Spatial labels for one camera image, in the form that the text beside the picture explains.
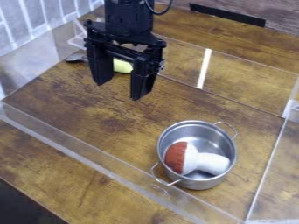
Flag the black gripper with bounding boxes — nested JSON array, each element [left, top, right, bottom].
[[84, 0, 167, 101]]

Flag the red white plush mushroom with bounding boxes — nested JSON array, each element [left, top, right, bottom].
[[164, 142, 230, 176]]

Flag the silver metal pot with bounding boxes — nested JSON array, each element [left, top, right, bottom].
[[151, 120, 239, 190]]

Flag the clear acrylic triangle stand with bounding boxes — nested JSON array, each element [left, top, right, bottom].
[[68, 19, 87, 50]]

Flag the black strip on table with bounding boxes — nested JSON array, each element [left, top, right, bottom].
[[190, 3, 267, 27]]

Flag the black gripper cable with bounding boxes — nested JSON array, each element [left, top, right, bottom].
[[143, 0, 174, 16]]

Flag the clear acrylic enclosure wall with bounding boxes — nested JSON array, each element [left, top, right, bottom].
[[0, 8, 299, 224]]

